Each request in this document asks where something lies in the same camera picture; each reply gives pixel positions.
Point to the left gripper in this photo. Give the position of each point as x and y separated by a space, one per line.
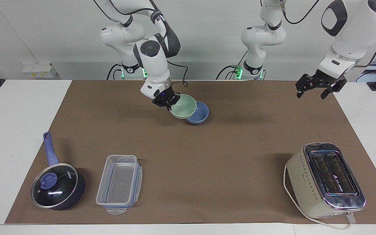
323 79

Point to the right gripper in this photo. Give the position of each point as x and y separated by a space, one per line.
162 94

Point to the green bowl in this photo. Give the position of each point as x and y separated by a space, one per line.
184 106

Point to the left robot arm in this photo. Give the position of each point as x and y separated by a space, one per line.
348 36

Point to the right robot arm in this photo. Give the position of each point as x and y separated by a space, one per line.
153 65

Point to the blue bowl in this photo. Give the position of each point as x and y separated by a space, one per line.
201 114

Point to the cream toaster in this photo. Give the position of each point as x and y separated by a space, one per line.
305 182

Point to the clear plastic container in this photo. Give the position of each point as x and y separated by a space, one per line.
119 186

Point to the blue saucepan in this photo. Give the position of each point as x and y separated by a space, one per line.
52 153

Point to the glass lid with blue knob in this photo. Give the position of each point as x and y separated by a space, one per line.
60 187

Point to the white wall socket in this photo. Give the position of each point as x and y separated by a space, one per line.
39 70

